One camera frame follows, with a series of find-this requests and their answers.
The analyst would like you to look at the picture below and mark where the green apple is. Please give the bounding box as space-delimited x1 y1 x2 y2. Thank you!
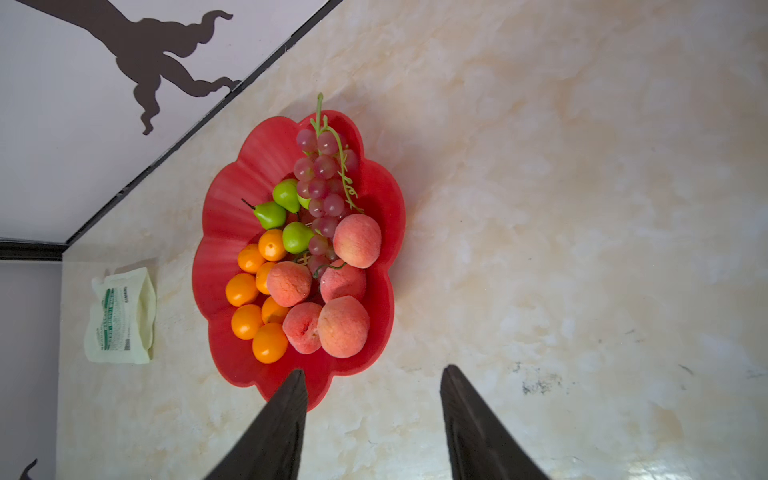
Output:
272 179 301 214

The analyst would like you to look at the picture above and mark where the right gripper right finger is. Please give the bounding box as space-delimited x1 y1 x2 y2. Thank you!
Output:
440 365 547 479

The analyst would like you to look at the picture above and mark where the orange cluster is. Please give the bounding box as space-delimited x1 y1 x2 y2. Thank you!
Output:
225 273 259 307
258 229 287 262
261 296 290 324
255 262 275 296

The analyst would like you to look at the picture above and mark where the orange cluster bottom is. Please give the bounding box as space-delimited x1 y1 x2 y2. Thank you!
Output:
261 296 290 324

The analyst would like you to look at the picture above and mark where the white green refill pouch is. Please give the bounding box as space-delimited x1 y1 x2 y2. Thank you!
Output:
84 267 157 365

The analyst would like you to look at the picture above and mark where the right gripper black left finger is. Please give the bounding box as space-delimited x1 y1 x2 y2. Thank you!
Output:
207 369 308 479

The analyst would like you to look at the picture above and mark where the peach with stem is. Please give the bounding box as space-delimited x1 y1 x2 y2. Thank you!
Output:
267 262 312 307

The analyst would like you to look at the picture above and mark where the green pear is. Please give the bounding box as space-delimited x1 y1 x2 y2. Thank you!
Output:
297 195 311 210
282 221 315 255
242 199 287 230

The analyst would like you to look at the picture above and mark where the purple grape bunch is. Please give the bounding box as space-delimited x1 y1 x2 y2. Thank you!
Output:
293 94 359 279

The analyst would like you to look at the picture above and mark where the red flower fruit bowl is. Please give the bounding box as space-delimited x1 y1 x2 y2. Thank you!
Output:
192 110 406 409

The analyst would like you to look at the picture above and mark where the orange cluster top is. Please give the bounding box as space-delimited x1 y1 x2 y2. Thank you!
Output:
225 273 259 307

